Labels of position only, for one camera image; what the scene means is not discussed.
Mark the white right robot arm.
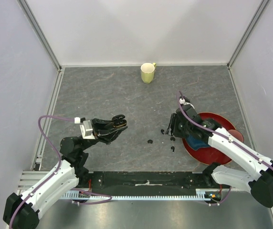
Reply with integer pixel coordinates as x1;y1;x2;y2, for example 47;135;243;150
167;103;273;208

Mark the aluminium frame post right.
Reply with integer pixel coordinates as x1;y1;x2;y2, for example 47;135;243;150
227;0;272;70

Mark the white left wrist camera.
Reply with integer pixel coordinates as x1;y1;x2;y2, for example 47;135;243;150
74;117;95;140

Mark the aluminium frame post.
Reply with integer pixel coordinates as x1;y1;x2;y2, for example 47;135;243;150
227;0;272;70
17;0;63;72

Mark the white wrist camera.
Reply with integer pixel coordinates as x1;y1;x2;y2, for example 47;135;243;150
74;117;95;140
179;96;195;111

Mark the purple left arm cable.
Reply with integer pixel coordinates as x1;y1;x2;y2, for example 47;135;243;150
9;115;113;229

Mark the white slotted cable duct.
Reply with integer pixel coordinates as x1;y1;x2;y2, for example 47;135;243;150
60;187;223;200

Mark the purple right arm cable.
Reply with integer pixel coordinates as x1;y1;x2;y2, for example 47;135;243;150
176;90;273;207

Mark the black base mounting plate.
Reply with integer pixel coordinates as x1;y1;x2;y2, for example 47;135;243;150
76;170;232;197

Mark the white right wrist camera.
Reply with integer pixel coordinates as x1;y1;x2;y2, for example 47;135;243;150
179;96;195;111

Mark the black case with gold line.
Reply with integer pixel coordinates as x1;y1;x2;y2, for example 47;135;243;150
111;114;127;128

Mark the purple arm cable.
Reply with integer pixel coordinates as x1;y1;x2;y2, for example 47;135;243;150
9;115;113;229
176;90;273;207

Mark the blue leaf-shaped dish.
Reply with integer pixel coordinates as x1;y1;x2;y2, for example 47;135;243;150
185;135;210;151

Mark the aluminium frame post left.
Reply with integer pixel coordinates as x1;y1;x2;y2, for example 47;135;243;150
17;0;63;72

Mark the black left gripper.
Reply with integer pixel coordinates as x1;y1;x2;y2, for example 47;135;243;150
80;117;128;152

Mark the pale green mug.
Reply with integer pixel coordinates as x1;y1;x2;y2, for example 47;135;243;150
140;62;156;84

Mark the red round plate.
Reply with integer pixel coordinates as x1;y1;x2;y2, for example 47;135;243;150
182;112;244;165

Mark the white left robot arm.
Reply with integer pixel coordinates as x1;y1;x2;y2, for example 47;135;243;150
3;114;127;229

